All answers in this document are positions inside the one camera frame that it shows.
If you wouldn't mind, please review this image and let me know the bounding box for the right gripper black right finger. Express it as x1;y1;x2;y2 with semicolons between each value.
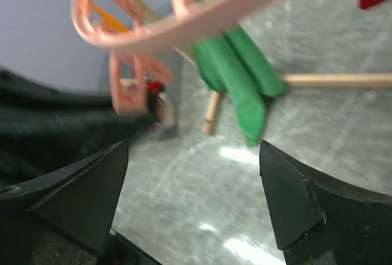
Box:
259;141;391;264

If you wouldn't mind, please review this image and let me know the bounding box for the wooden clothes rack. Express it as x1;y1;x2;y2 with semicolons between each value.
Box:
100;0;392;136

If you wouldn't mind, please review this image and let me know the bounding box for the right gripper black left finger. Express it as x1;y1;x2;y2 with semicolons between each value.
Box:
1;143;128;264

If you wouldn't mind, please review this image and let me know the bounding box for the black base bar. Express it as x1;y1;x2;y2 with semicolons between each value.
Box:
96;228;161;265

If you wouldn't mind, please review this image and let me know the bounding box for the pink round clip hanger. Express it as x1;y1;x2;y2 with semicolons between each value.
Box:
71;0;275;115

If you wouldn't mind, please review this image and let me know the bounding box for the green hanging cloth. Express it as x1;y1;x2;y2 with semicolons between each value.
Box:
186;0;288;148

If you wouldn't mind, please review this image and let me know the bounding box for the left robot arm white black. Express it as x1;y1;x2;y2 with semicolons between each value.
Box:
1;68;159;188

